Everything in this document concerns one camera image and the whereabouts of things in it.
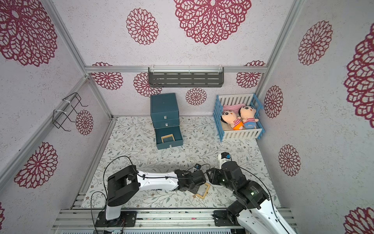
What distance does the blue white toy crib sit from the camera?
102 cm

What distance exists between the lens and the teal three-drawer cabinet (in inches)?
37.9

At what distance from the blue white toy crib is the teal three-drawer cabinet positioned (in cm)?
31
